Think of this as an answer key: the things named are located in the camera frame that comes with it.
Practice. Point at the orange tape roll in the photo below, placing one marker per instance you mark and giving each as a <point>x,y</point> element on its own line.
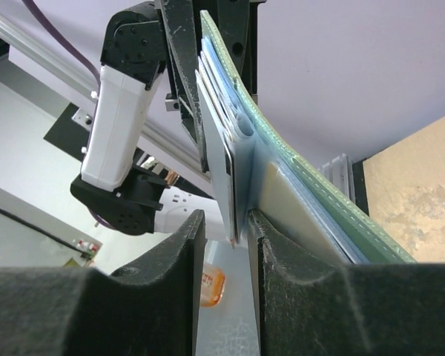
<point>212,285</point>

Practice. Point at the green card holder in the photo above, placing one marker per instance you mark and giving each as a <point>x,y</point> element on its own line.
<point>252,167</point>

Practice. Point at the aluminium frame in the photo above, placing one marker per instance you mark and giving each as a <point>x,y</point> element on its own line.
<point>159,140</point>

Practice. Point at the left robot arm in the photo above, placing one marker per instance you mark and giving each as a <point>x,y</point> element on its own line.
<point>142,43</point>

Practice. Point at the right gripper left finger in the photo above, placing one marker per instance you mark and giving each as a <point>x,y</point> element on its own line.
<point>149,306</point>

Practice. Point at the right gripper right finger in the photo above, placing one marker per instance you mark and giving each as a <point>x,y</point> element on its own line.
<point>304,306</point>

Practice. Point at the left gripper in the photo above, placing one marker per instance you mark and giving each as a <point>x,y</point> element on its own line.
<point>235,21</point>

